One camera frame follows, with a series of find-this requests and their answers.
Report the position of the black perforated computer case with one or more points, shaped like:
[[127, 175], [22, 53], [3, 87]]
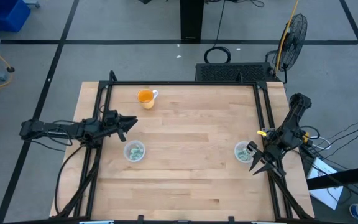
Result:
[[233, 72]]

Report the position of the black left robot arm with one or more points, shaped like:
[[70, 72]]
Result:
[[73, 129]]

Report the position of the white paper box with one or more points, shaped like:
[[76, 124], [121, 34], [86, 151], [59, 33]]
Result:
[[325, 183]]

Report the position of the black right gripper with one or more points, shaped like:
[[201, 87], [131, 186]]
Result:
[[270, 154]]

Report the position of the black aluminium table frame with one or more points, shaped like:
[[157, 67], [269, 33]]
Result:
[[182, 83]]

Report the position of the black floor fan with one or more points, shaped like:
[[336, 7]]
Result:
[[294, 40]]

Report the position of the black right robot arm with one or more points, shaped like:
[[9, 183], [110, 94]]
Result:
[[292, 124]]

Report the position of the yellow plug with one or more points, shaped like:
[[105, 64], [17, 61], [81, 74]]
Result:
[[305, 137]]

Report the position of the clear plastic cup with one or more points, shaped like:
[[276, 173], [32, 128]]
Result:
[[238, 146], [127, 146]]

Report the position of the blue plastic bin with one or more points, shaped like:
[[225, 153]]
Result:
[[2, 14]]

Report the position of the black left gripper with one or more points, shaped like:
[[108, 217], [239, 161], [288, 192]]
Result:
[[113, 124]]

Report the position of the black square post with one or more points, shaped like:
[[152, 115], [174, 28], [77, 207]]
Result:
[[191, 19]]

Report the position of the small black disc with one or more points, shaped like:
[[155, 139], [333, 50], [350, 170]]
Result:
[[10, 69]]

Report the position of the black metal beam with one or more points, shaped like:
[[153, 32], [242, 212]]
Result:
[[342, 177]]

